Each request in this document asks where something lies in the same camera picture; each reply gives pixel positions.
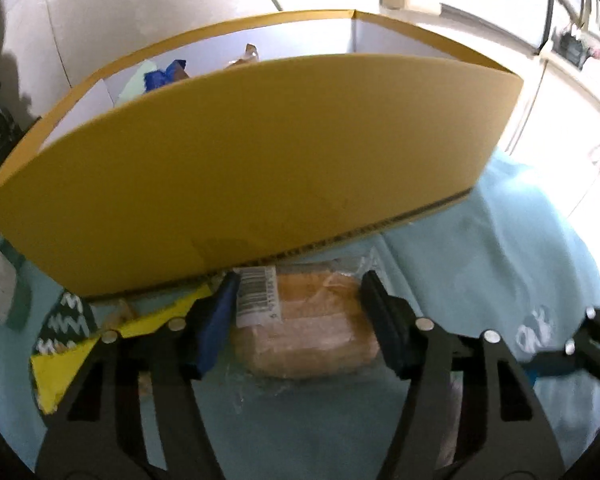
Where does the pale green snack packet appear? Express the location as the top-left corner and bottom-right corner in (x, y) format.
(117, 58), (162, 107)

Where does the dark desktop organizer box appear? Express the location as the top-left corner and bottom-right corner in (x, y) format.
(552, 30), (589, 69)

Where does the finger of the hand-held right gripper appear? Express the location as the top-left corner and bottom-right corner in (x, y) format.
(522, 305), (600, 381)

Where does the yellow cardboard box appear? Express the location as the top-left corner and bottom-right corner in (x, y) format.
(0, 9), (525, 299)

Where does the yellow snack packet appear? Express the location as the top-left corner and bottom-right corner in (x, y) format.
(30, 285), (216, 414)

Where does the beige pastry packet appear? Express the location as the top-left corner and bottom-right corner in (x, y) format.
(224, 43), (261, 69)

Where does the white cabinet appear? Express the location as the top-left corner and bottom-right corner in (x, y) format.
(500, 50), (600, 311)

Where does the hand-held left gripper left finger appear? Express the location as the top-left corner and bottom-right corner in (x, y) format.
(35, 270), (241, 480)

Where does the clear layered bread packet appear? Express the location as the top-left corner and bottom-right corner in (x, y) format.
(225, 255), (397, 397)

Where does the blue snack packet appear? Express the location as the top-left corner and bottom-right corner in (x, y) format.
(144, 60), (189, 95)

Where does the white lidded cup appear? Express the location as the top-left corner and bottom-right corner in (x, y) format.
(0, 240), (32, 329)

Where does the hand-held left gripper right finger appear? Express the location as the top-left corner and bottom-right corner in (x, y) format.
(361, 270), (566, 480)

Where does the light blue printed tablecloth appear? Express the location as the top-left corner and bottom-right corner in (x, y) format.
(0, 152), (600, 480)

